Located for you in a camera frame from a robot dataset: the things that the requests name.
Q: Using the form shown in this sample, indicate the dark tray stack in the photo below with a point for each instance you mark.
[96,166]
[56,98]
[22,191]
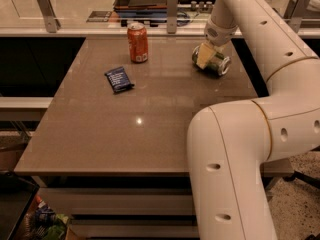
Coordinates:
[154,10]

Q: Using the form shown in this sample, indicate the right metal glass bracket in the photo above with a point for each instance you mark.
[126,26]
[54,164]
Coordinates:
[294,13]

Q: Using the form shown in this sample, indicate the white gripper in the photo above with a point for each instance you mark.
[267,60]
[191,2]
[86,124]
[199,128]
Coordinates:
[219,34]

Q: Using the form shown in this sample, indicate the small metal cylinders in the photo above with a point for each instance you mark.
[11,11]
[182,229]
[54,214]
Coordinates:
[203,7]

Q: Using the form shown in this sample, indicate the dark blue snack packet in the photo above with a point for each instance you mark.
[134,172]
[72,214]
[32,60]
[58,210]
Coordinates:
[119,80]

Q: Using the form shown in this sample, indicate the green soda can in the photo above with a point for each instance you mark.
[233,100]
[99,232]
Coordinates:
[219,63]

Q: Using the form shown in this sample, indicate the metal glass bracket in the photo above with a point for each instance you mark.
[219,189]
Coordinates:
[51,22]
[171,16]
[294,13]

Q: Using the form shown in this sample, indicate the middle metal glass bracket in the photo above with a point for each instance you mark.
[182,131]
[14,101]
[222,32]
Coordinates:
[171,16]

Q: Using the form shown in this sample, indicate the black bin with trash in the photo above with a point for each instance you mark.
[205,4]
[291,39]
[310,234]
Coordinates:
[24,215]

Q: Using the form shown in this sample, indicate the grey table drawer unit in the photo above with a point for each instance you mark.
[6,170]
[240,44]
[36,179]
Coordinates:
[125,208]

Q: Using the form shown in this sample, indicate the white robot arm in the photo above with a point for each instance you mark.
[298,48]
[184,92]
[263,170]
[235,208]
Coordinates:
[228,142]

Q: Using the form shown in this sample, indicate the left metal glass bracket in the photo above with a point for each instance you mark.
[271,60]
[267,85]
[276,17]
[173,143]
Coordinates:
[51,22]

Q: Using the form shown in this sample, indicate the orange soda can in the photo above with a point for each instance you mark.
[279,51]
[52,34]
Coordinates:
[138,42]

